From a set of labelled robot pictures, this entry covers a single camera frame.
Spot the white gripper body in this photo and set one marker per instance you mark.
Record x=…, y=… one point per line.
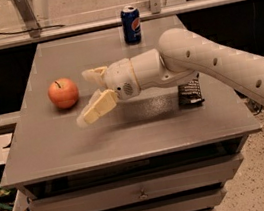
x=119, y=79

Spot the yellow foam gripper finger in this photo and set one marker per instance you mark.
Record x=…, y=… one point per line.
x=100, y=104
x=95, y=76

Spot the red orange apple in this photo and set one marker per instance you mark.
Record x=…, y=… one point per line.
x=63, y=93

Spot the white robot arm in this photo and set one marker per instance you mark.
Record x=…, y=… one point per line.
x=178, y=58

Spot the blue pepsi can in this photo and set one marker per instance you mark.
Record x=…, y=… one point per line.
x=130, y=20

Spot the black snack bar wrapper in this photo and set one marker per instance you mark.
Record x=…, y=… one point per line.
x=190, y=93

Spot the grey drawer cabinet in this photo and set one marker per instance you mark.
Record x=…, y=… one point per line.
x=180, y=156

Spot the top drawer metal knob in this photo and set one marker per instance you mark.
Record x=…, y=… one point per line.
x=143, y=195

